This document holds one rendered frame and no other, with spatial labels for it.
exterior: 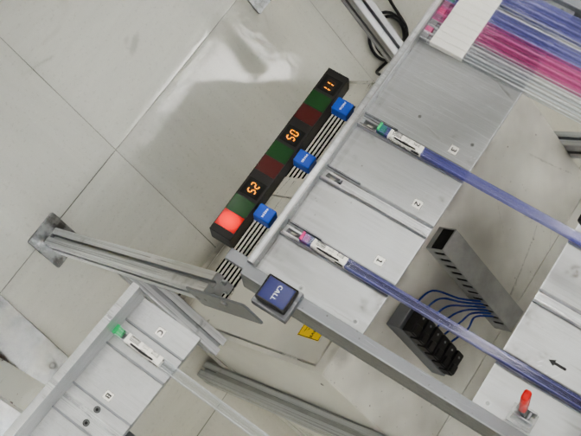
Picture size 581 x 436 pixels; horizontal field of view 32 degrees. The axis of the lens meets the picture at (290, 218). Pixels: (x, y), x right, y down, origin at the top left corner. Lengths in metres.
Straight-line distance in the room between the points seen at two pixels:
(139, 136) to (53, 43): 0.27
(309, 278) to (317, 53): 1.05
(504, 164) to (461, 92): 0.38
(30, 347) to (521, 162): 1.06
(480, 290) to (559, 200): 0.32
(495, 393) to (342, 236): 0.32
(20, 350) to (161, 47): 0.71
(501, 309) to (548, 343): 0.48
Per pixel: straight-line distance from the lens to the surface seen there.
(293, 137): 1.62
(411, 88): 1.65
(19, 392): 1.94
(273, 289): 1.46
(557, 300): 1.53
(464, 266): 1.89
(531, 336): 1.50
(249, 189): 1.58
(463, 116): 1.63
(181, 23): 2.26
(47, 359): 2.18
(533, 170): 2.07
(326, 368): 1.77
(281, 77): 2.41
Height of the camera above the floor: 1.96
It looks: 53 degrees down
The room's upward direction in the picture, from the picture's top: 100 degrees clockwise
